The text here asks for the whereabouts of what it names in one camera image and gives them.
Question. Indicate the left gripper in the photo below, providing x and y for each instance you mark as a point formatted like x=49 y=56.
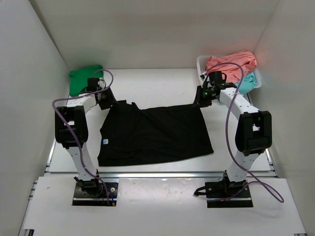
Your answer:
x=111 y=100

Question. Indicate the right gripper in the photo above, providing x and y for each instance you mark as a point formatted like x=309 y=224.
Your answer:
x=199 y=100

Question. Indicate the black t shirt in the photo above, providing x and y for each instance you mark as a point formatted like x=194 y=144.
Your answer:
x=132 y=136

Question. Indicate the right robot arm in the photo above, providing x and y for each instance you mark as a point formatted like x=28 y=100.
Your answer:
x=254 y=129

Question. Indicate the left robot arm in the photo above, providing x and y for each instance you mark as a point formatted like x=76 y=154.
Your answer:
x=71 y=131

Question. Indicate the white plastic basket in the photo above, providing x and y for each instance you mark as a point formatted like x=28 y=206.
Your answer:
x=202 y=67

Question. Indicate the green folded t shirt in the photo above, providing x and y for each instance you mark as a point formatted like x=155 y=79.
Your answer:
x=79 y=78

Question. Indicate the teal t shirt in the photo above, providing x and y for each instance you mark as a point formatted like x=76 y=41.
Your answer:
x=248 y=83

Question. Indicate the pink t shirt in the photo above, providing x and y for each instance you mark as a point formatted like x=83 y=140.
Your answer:
x=226 y=65

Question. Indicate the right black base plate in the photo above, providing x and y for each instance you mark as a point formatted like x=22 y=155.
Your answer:
x=218 y=195

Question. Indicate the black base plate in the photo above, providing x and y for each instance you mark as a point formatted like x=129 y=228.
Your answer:
x=95 y=195
x=218 y=195

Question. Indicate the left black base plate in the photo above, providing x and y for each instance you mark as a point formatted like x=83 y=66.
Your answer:
x=95 y=195

